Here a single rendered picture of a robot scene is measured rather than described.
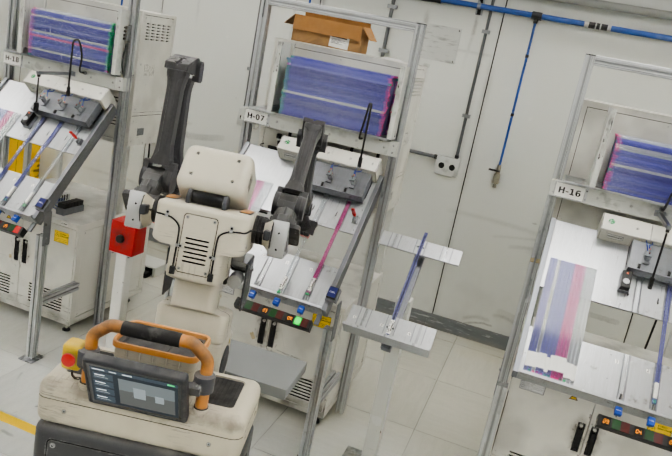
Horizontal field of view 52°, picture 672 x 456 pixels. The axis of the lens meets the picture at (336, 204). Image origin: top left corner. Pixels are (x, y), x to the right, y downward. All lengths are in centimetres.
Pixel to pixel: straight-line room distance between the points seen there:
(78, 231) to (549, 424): 241
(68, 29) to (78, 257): 116
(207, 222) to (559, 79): 291
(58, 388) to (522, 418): 193
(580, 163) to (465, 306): 186
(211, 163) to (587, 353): 157
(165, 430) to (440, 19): 331
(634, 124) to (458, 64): 165
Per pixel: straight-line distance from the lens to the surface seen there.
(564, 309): 282
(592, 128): 312
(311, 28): 350
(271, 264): 292
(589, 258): 296
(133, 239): 328
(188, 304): 212
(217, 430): 182
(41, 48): 392
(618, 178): 295
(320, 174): 308
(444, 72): 450
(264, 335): 329
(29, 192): 355
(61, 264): 383
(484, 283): 464
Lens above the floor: 177
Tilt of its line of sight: 13 degrees down
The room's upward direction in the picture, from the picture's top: 11 degrees clockwise
